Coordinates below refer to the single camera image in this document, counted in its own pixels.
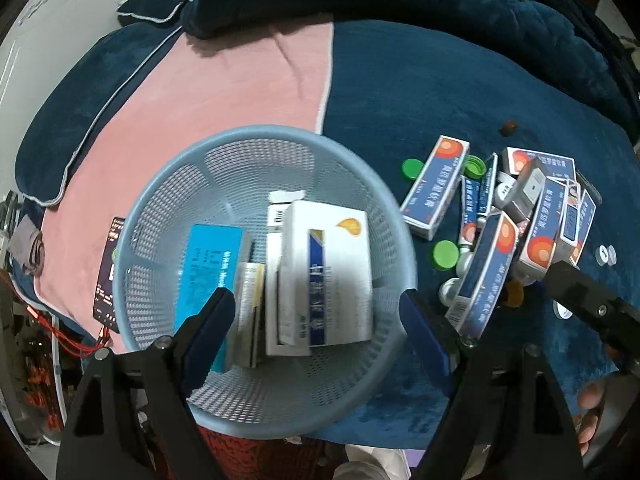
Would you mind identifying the brown bottle cap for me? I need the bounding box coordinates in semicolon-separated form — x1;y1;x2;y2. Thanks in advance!
499;119;518;136

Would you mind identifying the red charging cable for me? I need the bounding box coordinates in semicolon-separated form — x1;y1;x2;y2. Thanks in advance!
0;268;113;360

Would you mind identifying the smartphone with purple screen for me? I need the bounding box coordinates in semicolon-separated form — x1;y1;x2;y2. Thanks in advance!
92;217;125;334

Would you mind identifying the light blue plastic basket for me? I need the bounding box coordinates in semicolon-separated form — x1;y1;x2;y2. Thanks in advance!
113;125;416;439

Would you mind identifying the blue ointment box orange circle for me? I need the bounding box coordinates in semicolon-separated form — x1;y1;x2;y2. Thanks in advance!
399;136;470;240

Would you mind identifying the white door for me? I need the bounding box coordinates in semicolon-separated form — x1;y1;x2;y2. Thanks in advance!
0;0;196;196

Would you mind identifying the dark blue pillow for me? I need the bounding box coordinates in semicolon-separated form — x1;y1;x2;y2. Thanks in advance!
15;23;182;207

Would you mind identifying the white medicine box yellow drop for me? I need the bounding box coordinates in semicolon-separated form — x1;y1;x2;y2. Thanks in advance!
277;200;373;356

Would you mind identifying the grey folded cloth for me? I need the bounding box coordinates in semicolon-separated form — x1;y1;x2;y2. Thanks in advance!
9;216;44;276

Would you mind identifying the dark blue blanket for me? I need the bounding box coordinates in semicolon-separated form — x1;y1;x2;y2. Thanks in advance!
179;0;640;449

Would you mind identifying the green open bottle cap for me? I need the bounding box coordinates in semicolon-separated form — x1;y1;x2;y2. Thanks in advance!
464;155;487;180

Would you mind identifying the person right hand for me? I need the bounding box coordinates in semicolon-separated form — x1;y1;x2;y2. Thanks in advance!
577;378;605;456

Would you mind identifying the pink towel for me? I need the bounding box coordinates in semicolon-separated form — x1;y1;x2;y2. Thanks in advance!
16;16;334;352

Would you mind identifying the silver grey carton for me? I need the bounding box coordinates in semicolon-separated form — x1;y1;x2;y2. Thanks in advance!
502;157;547;223

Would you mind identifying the green bottle cap lower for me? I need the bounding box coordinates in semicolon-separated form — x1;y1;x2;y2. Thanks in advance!
432;240;460;271

